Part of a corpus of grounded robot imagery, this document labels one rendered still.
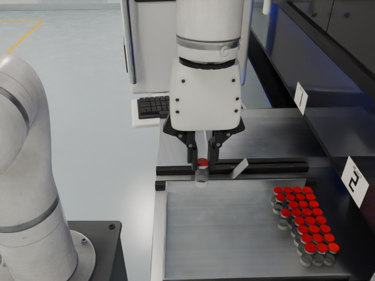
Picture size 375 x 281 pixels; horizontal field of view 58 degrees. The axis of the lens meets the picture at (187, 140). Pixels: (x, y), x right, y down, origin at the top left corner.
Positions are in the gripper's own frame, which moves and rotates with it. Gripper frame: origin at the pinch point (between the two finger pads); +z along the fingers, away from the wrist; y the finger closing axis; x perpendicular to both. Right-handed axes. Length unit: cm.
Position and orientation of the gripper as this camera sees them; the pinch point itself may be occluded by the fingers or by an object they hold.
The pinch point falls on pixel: (202, 155)
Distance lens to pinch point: 53.3
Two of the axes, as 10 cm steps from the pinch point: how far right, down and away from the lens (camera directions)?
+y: -10.0, 0.3, -0.9
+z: -0.2, 8.7, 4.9
